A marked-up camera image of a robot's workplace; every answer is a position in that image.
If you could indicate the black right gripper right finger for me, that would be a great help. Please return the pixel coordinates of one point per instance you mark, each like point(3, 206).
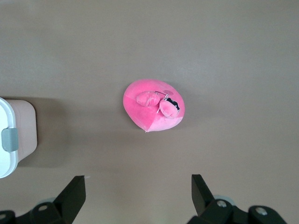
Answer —
point(201, 198)

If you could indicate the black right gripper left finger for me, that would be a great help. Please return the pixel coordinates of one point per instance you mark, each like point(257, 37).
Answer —
point(70, 198)

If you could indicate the white lid with grey clips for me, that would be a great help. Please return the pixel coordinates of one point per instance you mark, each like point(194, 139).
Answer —
point(5, 161)

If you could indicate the pink plush toy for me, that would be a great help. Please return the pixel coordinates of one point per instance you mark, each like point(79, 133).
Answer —
point(140, 116)

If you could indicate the pink plastic box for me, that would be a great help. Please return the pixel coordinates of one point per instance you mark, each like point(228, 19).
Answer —
point(25, 126)

